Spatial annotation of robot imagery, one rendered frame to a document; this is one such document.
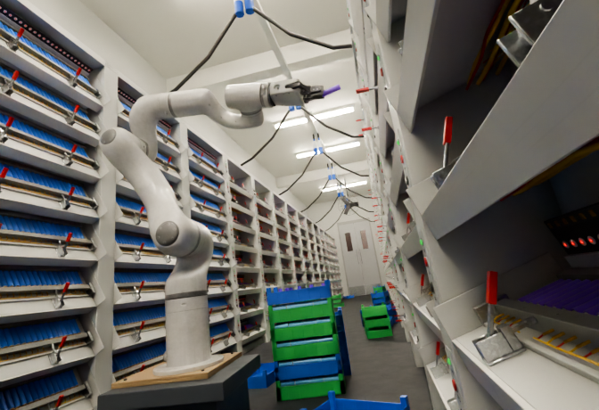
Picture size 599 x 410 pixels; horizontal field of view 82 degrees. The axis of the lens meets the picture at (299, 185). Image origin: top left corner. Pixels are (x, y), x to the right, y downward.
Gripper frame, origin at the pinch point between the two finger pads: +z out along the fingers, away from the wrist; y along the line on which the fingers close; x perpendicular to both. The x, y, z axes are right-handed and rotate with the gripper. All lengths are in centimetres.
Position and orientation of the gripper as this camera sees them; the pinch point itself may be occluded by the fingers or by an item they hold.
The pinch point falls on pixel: (317, 92)
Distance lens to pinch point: 115.7
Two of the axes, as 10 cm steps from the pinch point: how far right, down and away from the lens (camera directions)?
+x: -0.7, 9.7, -2.4
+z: 9.7, 0.1, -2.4
